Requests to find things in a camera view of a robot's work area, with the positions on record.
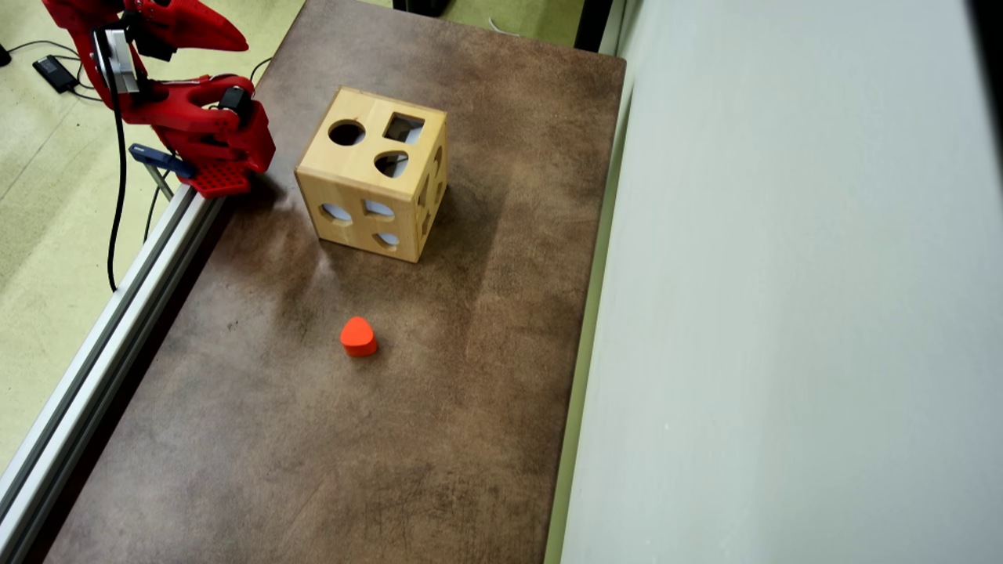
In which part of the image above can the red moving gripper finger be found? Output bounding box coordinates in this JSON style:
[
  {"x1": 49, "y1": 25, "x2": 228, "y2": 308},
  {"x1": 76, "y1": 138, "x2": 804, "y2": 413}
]
[{"x1": 141, "y1": 0, "x2": 222, "y2": 25}]

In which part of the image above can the red fixed gripper finger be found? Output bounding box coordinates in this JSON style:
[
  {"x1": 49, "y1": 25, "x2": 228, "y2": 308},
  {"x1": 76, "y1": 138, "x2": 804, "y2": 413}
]
[{"x1": 168, "y1": 19, "x2": 250, "y2": 53}]

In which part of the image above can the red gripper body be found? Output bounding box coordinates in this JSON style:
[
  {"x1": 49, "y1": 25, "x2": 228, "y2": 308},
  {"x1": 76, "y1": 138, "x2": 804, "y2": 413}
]
[{"x1": 43, "y1": 0, "x2": 177, "y2": 63}]

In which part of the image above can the wooden shape sorter box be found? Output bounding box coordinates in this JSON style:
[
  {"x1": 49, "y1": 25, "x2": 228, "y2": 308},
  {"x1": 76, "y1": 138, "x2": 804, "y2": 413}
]
[{"x1": 295, "y1": 86, "x2": 449, "y2": 264}]

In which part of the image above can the black power adapter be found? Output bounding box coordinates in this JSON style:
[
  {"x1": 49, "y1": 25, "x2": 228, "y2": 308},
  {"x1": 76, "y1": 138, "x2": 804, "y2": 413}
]
[{"x1": 33, "y1": 55, "x2": 79, "y2": 93}]

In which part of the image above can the blue clamp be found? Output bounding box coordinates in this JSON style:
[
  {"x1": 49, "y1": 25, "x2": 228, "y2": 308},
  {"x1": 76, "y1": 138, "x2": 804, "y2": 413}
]
[{"x1": 129, "y1": 143, "x2": 197, "y2": 201}]

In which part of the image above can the orange rounded triangle block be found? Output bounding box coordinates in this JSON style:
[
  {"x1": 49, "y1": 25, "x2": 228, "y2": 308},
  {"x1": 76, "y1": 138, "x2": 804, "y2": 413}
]
[{"x1": 339, "y1": 316, "x2": 378, "y2": 358}]

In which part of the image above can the brown table mat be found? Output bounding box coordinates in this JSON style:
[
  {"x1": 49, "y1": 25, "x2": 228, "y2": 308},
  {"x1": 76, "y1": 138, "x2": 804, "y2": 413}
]
[{"x1": 43, "y1": 0, "x2": 628, "y2": 564}]

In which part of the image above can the thin black floor cable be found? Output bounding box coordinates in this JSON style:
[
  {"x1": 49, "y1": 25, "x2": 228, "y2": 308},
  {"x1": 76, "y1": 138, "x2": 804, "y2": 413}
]
[{"x1": 6, "y1": 39, "x2": 110, "y2": 104}]

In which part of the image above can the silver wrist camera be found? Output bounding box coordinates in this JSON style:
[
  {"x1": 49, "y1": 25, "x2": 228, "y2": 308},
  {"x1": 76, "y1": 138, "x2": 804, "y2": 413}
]
[{"x1": 94, "y1": 30, "x2": 140, "y2": 95}]

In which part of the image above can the thick black camera cable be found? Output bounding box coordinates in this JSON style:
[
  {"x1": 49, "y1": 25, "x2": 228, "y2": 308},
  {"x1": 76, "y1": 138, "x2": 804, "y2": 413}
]
[{"x1": 92, "y1": 30, "x2": 129, "y2": 293}]

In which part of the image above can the aluminium profile rail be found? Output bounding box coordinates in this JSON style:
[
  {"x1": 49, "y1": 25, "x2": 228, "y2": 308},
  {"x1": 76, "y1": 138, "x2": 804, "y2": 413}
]
[{"x1": 0, "y1": 184, "x2": 228, "y2": 564}]

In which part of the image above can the dark post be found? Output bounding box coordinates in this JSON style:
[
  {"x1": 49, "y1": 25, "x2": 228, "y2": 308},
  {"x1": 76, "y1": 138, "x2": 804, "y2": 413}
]
[{"x1": 574, "y1": 0, "x2": 614, "y2": 54}]

